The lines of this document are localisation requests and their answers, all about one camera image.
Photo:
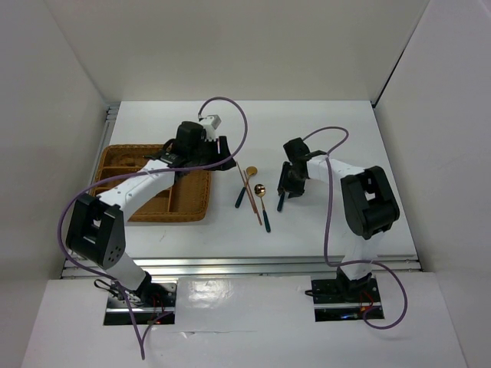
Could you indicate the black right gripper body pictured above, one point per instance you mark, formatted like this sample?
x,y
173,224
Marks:
x,y
300,182

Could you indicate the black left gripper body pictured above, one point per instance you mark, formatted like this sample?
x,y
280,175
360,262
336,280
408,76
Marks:
x,y
207,152

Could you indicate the gold spoon green handle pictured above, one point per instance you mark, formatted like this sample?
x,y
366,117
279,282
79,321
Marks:
x,y
260,191
243,190
281,201

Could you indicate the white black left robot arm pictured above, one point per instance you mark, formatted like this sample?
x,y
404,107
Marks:
x,y
97,227

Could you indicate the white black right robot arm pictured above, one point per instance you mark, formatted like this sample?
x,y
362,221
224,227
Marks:
x,y
369,205

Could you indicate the wicker cutlery tray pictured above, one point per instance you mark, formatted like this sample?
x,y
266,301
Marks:
x,y
186,201

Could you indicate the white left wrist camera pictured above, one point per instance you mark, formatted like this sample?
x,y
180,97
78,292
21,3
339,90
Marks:
x,y
210,124

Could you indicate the aluminium frame rail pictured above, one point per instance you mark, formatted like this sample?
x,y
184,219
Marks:
x,y
229,267

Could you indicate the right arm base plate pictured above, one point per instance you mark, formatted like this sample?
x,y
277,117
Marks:
x,y
331,305

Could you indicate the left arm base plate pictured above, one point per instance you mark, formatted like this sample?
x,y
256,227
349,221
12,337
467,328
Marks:
x,y
158,309

